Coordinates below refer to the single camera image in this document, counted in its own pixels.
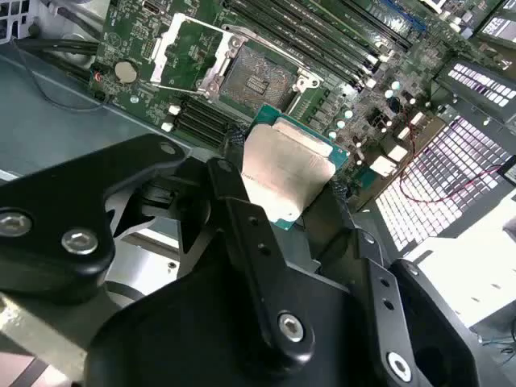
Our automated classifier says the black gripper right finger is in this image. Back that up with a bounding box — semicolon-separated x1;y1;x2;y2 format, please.
306;177;485;387

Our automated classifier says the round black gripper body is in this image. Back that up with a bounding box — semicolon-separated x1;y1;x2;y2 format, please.
82;260;378;387

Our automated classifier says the CPU with silver top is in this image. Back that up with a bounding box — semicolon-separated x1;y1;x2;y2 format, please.
240;102;351;231

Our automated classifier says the thin wire locking lever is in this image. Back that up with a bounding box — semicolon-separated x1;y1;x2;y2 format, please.
221;23;264;38

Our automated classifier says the metal socket cover frame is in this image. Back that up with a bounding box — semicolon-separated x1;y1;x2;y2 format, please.
152;13;243;89

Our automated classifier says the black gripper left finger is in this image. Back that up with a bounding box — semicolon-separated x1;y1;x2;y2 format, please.
0;124;318;364

